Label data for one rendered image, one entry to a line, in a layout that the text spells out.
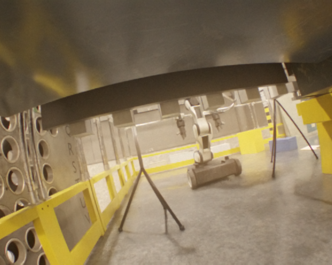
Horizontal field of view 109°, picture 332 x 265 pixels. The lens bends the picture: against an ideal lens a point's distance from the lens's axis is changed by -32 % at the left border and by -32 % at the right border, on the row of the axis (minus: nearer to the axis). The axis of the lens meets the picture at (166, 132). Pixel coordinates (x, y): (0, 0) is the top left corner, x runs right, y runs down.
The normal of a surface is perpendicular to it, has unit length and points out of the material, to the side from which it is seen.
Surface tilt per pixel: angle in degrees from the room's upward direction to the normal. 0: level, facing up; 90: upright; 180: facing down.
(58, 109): 90
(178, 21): 180
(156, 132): 90
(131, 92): 90
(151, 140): 90
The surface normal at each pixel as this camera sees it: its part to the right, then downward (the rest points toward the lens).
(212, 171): 0.10, -0.09
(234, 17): 0.21, 0.98
